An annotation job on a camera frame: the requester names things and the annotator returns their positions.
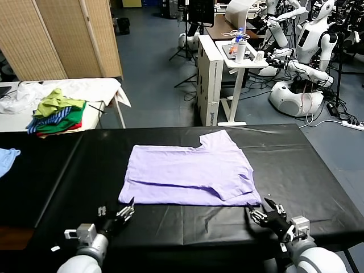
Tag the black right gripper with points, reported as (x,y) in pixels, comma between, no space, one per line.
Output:
(277,224)

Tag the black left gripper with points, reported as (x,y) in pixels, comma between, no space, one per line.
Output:
(109,223)

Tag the lavender t-shirt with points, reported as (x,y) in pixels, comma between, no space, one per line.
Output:
(185,170)

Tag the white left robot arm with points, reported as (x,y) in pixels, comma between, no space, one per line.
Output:
(82,258)

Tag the small white robot base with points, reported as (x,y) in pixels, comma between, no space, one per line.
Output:
(190,39)

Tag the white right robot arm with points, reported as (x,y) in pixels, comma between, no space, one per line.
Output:
(315,260)

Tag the stack of colourful clothes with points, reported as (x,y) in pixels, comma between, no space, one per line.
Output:
(71,118)

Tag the black vinyl table cover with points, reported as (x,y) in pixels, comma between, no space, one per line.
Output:
(284,176)
(34,185)

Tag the small white tag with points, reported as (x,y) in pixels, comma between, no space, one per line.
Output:
(55,248)

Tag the beige garment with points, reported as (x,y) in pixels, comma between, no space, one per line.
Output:
(66,132)

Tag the red garment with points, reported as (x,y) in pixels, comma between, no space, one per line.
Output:
(77,125)

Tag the black table leg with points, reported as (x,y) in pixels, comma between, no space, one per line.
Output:
(351,260)

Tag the blue striped garment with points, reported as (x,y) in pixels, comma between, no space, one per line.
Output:
(54,118)

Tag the light blue garment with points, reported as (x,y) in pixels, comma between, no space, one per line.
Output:
(5,162)

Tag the black power adapter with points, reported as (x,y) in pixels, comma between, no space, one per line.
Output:
(331,108)

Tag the white power strip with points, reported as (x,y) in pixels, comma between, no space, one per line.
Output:
(352,124)

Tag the lime green garment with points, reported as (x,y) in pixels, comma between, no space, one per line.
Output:
(49,103)

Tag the white cloth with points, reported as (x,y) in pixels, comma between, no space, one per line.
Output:
(85,88)

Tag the white standing desk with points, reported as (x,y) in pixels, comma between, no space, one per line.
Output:
(237,85)

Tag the white side table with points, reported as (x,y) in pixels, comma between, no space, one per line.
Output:
(11,122)

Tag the tall white cardboard box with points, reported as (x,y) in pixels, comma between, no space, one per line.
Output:
(211,85)

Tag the white paper cup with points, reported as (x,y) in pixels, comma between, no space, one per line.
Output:
(259,57)

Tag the small black desk object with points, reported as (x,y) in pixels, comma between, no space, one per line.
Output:
(250,55)

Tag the black pole stand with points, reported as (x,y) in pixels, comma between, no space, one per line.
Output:
(339,71)

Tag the white tumbler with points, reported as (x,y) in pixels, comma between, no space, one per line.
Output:
(240,52)

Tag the orange tool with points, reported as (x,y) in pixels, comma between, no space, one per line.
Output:
(232,49)

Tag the grey tablet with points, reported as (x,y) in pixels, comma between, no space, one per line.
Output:
(226,50)

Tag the white humanoid wheeled robot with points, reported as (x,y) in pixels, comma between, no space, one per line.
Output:
(308,42)

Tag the blue capped water bottle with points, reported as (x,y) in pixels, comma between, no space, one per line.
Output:
(239,34)

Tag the woven folding screen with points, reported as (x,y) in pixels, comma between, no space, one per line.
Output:
(57,37)

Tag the black trash bin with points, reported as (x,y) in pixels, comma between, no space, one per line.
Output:
(122,25)

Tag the brown wooden desk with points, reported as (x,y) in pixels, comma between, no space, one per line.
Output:
(219,28)

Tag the black tripod stand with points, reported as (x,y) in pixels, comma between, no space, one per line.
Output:
(200,31)
(186,34)

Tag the white curved housing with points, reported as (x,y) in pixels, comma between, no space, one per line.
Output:
(236,11)

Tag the black monitor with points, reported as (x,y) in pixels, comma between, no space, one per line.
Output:
(200,12)

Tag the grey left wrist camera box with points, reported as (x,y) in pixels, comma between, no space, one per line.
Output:
(85,231)

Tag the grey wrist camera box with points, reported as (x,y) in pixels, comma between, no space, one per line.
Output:
(300,226)
(85,231)

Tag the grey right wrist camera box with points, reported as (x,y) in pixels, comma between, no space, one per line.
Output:
(300,226)

